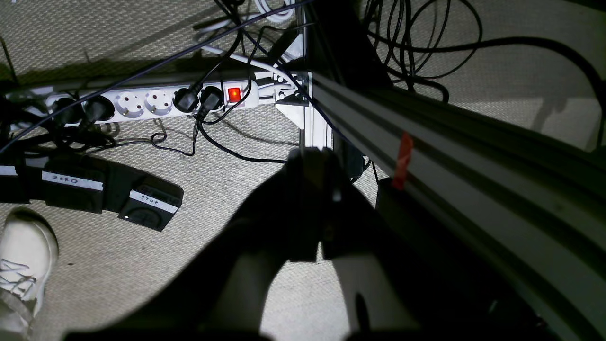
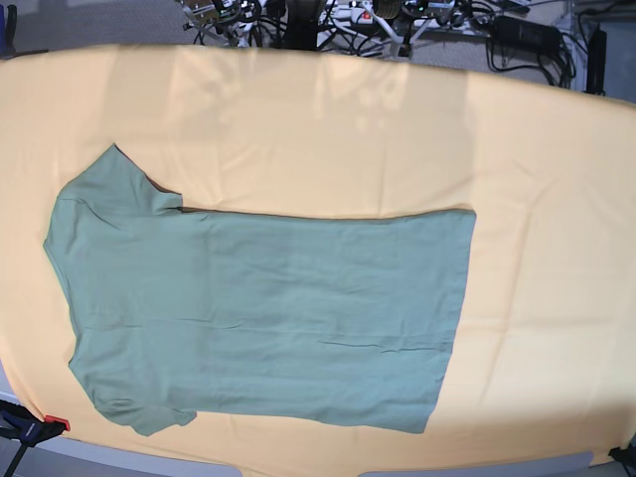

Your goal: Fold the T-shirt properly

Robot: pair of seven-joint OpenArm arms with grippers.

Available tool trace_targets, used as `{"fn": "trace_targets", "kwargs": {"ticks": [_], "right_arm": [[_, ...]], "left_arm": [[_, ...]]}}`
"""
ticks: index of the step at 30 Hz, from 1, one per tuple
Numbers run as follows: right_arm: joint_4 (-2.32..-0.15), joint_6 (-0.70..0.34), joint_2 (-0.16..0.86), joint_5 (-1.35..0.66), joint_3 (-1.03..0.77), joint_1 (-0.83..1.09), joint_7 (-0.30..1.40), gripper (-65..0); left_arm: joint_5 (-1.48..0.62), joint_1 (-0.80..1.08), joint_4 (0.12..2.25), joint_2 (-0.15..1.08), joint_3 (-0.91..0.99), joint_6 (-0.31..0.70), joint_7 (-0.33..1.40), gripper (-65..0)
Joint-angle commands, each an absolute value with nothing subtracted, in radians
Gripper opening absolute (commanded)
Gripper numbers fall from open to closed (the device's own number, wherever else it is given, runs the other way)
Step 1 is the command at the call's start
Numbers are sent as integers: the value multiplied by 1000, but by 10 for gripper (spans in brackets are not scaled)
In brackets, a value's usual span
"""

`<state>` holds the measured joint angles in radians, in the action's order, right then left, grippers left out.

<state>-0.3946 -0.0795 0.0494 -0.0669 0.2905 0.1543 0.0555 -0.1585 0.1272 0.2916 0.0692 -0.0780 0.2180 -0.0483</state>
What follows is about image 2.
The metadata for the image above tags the blue red clamp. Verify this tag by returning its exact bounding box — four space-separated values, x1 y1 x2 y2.
1 400 71 477

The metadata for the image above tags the yellow table cloth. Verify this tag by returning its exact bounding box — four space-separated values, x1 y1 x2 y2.
1 46 635 476

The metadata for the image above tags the black clamp right corner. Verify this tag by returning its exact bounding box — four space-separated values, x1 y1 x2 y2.
608 444 636 469

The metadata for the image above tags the green T-shirt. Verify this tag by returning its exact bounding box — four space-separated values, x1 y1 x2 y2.
44 147 476 436

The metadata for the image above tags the black power adapter brick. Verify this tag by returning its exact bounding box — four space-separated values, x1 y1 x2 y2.
490 16 561 56

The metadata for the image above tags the black table leg post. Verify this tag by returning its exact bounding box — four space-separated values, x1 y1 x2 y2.
283 0 321 51

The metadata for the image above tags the black box right background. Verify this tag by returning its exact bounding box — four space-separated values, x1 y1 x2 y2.
585 27 607 95

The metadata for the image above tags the white power strip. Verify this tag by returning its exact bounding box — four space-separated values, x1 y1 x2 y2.
330 3 448 31

